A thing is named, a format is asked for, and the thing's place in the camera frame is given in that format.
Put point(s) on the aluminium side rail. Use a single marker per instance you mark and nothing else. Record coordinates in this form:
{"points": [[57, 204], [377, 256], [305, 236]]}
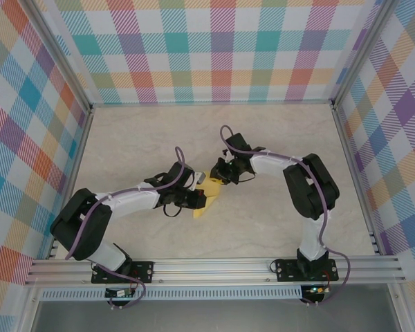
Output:
{"points": [[356, 183], [71, 183]]}

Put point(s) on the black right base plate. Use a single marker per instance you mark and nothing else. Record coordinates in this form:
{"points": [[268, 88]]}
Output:
{"points": [[287, 271]]}

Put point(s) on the small green circuit board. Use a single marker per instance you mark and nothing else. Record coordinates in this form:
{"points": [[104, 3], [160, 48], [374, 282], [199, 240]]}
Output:
{"points": [[119, 293]]}

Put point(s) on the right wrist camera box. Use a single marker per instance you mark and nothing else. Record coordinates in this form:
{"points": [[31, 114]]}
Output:
{"points": [[238, 143]]}

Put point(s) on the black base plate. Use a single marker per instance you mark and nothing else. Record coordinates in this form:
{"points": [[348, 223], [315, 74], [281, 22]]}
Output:
{"points": [[143, 271], [287, 271]]}

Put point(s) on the grey metal panel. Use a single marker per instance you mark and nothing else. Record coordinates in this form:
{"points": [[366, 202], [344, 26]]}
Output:
{"points": [[211, 316]]}

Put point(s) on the yellow paper sheet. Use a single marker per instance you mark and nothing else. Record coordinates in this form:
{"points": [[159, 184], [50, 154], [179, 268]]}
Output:
{"points": [[211, 190]]}

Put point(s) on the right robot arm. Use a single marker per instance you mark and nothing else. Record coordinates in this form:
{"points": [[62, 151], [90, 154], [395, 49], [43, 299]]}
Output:
{"points": [[311, 242]]}

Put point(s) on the small circuit board with LED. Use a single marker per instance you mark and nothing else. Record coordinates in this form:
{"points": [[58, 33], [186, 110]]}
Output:
{"points": [[316, 290]]}

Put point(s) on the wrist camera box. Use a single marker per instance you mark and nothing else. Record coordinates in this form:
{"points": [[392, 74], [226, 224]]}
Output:
{"points": [[180, 173], [238, 143]]}

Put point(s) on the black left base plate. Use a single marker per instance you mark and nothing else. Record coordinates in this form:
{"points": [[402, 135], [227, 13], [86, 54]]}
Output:
{"points": [[143, 271]]}

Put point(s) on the aluminium frame post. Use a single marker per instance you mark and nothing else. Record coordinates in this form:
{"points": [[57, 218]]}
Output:
{"points": [[58, 55], [361, 52]]}

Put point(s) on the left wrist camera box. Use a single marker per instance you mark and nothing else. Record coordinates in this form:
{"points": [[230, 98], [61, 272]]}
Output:
{"points": [[180, 173]]}

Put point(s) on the wide aluminium frame rail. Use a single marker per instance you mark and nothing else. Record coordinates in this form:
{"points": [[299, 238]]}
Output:
{"points": [[211, 271]]}

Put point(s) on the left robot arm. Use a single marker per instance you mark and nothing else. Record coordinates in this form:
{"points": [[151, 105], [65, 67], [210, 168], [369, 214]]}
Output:
{"points": [[131, 204]]}

